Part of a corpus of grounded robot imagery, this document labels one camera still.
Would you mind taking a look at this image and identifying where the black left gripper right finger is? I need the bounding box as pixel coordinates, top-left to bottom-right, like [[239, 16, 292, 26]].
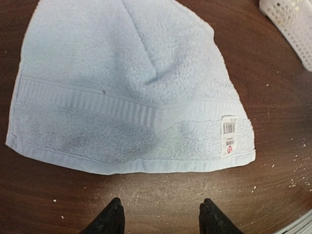
[[199, 198, 243, 234]]

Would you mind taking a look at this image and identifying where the light blue towel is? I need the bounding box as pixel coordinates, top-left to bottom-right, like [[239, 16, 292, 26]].
[[5, 0, 256, 175]]

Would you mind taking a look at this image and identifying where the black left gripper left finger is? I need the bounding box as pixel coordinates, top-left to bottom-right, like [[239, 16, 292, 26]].
[[79, 197, 125, 234]]

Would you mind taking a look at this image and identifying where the aluminium front rail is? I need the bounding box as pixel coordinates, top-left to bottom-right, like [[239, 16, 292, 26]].
[[276, 210, 312, 234]]

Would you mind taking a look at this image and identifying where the white perforated plastic basket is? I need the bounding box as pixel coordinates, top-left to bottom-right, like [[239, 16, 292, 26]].
[[259, 0, 312, 71]]

